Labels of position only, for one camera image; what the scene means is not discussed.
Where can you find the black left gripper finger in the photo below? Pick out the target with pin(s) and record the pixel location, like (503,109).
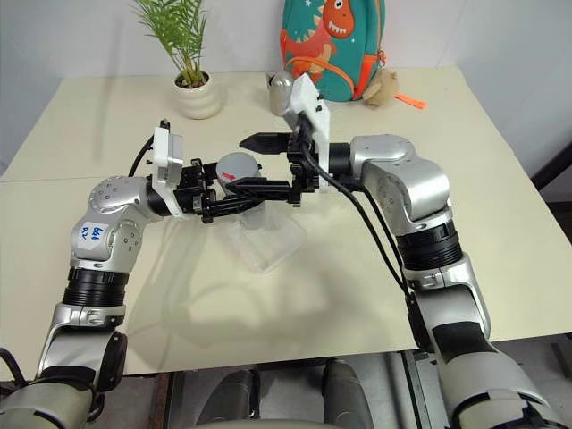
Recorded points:
(212,176)
(232,205)

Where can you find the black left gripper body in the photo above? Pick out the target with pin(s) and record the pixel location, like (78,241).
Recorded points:
(192,194)

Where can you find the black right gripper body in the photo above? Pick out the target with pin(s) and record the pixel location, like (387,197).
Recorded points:
(300,176)

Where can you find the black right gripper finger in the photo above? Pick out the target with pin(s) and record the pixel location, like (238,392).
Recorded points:
(268,187)
(268,143)

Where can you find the clear jar with grey lid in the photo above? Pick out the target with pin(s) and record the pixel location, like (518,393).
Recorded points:
(239,167)

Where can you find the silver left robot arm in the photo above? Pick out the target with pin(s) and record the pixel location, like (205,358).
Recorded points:
(105,232)

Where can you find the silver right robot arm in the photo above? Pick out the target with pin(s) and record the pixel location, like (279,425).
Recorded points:
(402,179)

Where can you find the clear plastic box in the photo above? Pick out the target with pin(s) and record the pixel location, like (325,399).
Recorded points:
(268,246)

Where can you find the silver rounded capsule object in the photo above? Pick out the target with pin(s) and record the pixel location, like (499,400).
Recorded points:
(279,91)

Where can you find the white ribbed plant pot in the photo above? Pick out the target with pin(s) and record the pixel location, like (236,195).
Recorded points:
(199,100)

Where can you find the teal dinosaur backpack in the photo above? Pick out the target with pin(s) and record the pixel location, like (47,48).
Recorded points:
(344,44)

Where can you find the orange tag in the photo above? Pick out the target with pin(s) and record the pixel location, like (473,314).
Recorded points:
(411,101)

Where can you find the green artificial palm plant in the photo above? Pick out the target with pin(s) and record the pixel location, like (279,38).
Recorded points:
(179,31)

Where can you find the dark rounded shape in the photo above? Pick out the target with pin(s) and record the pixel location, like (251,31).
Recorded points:
(234,397)
(348,393)

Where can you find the dark furniture edge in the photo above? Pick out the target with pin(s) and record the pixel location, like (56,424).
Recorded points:
(556,170)

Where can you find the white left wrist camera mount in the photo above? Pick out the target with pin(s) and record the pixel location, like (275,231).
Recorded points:
(164,156)

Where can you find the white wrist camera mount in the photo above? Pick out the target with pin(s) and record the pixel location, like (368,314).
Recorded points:
(313,100)
(164,156)

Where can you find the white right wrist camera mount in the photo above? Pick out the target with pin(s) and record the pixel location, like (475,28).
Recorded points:
(313,100)

